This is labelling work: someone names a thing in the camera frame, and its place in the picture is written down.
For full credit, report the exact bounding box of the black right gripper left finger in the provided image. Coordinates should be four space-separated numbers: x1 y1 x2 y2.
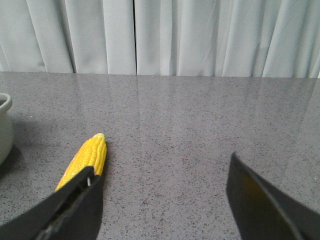
0 166 103 240

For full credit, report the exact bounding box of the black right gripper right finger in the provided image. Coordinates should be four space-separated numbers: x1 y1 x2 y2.
226 153 320 240

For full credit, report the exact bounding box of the yellow corn cob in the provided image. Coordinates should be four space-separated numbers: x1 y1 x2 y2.
55 133 107 192

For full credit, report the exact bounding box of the pale green electric pot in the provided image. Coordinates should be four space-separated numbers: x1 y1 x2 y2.
0 93 14 164

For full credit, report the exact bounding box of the white pleated curtain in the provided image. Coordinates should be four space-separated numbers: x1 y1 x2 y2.
0 0 320 78

